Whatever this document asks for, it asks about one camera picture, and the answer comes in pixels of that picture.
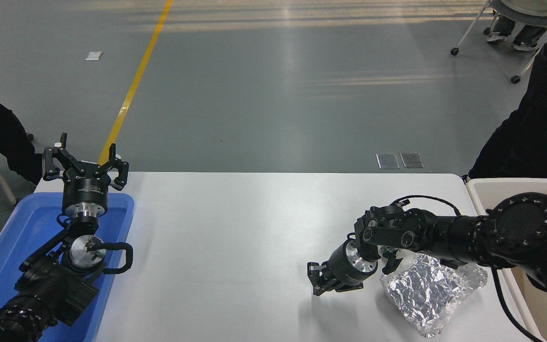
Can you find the blue plastic tray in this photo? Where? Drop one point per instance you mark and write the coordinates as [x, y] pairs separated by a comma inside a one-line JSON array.
[[17, 228]]

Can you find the large pale bin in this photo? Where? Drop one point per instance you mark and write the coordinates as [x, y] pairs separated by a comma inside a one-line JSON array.
[[492, 190]]

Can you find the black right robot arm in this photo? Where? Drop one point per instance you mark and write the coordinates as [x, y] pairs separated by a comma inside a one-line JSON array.
[[515, 228]]

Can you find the grey wheeled chair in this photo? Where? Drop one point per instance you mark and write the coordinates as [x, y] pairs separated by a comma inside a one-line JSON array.
[[515, 16]]

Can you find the standing person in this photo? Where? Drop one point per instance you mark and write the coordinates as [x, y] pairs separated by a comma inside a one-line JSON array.
[[539, 123]]

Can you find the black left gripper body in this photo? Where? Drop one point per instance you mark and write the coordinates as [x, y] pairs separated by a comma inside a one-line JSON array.
[[86, 187]]

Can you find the metal floor plate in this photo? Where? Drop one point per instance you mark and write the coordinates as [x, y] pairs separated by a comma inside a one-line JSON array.
[[388, 161], [411, 160]]

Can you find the silver foil plate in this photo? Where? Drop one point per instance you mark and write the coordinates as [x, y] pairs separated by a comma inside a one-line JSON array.
[[425, 294]]

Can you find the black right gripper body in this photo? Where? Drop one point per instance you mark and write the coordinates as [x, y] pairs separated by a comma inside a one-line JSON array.
[[344, 273]]

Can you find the person on wheeled chair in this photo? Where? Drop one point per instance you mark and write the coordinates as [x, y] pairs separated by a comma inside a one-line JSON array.
[[523, 33]]

